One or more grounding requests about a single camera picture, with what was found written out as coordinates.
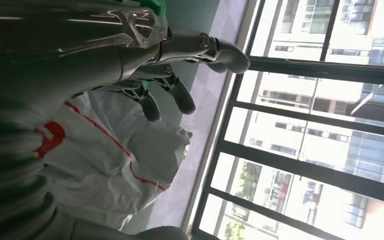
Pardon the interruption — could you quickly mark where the grey poly bag package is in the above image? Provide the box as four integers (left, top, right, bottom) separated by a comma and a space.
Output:
34, 91, 193, 231

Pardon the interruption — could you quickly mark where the black window frame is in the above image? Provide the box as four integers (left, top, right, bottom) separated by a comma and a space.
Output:
182, 0, 384, 240

